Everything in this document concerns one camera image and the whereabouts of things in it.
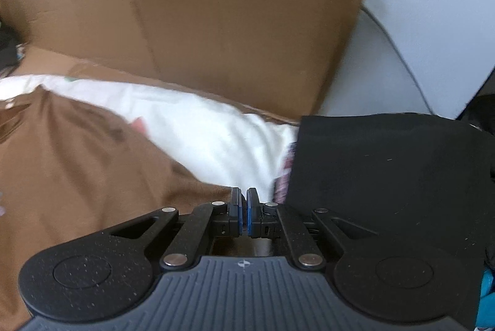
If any cream bear printed blanket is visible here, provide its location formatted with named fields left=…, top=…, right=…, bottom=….
left=0, top=74, right=300, bottom=204

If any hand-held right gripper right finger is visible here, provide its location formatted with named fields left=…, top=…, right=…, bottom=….
left=246, top=187, right=377, bottom=270

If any folded black fleece garment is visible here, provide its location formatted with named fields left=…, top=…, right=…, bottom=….
left=273, top=114, right=495, bottom=331

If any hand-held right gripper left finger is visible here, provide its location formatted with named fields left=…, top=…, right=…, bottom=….
left=110, top=187, right=245, bottom=270

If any teal printed garment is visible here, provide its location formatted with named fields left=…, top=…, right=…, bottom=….
left=477, top=269, right=495, bottom=329

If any crumpled black garment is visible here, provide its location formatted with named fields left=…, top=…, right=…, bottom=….
left=0, top=22, right=24, bottom=76

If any flattened brown cardboard box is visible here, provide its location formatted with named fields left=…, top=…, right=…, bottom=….
left=0, top=0, right=374, bottom=123

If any brown printed t-shirt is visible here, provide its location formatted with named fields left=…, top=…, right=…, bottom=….
left=0, top=87, right=236, bottom=331

